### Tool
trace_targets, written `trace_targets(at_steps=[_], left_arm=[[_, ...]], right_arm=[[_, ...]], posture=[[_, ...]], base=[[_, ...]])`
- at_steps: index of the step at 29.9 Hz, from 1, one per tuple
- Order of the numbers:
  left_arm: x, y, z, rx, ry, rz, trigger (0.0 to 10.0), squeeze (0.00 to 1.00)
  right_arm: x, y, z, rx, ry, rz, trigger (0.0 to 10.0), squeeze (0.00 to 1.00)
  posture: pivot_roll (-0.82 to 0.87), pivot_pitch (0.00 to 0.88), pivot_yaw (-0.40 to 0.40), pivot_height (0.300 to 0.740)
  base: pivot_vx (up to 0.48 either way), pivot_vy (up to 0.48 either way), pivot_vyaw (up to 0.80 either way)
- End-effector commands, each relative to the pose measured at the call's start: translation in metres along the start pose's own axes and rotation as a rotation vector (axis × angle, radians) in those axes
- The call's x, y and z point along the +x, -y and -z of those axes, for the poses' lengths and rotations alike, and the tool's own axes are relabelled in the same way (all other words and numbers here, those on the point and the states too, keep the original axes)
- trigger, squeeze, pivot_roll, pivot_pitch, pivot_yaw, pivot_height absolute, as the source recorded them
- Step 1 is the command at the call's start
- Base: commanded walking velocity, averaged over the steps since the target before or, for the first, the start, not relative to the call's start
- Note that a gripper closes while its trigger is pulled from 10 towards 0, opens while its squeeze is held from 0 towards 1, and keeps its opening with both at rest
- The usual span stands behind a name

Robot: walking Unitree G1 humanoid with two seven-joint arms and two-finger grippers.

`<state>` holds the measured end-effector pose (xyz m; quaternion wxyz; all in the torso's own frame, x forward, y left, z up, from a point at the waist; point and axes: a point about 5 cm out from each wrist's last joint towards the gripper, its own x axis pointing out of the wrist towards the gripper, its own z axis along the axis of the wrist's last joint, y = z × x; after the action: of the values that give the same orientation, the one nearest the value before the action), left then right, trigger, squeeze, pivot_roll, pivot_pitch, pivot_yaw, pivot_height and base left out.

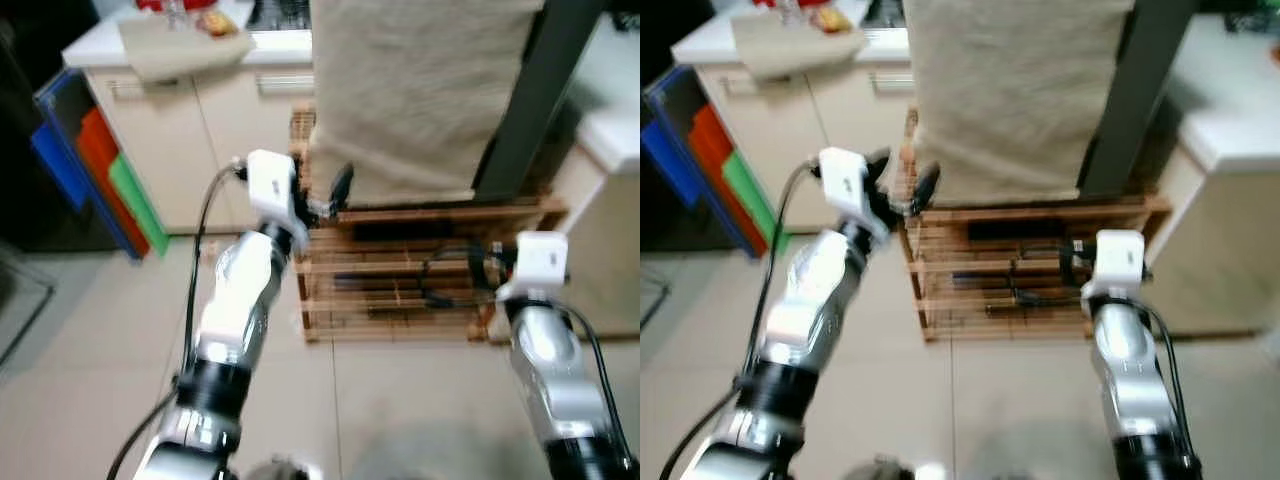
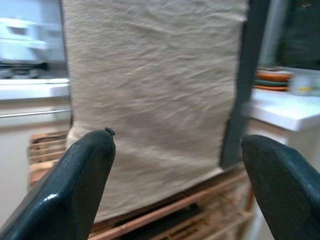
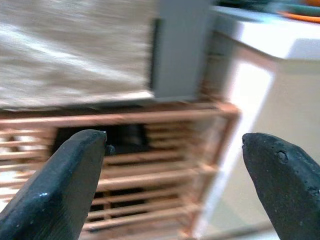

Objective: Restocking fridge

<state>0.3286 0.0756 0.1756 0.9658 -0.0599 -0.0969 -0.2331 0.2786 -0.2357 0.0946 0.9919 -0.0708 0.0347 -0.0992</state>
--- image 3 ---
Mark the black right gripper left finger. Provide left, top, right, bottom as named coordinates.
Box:
left=0, top=129, right=116, bottom=240

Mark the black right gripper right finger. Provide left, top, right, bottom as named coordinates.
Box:
left=241, top=132, right=320, bottom=240

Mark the small fridge door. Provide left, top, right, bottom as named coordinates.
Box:
left=0, top=0, right=161, bottom=111

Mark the small grey fridge cabinet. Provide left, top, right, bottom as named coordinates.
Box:
left=149, top=0, right=218, bottom=102

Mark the white counter cabinet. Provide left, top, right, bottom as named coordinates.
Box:
left=192, top=4, right=320, bottom=240

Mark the brown wooden slatted rack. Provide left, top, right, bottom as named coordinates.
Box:
left=0, top=102, right=242, bottom=240

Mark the orange plate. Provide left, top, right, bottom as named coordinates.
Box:
left=277, top=0, right=320, bottom=25

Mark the teal plate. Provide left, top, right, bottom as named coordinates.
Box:
left=269, top=0, right=320, bottom=16

